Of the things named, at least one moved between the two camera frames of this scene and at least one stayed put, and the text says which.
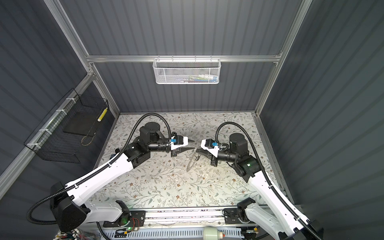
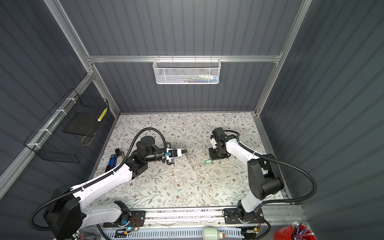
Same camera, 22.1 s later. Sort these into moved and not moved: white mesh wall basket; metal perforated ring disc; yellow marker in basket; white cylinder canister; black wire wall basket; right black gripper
Moved: right black gripper; metal perforated ring disc
Not moved: white cylinder canister; black wire wall basket; white mesh wall basket; yellow marker in basket
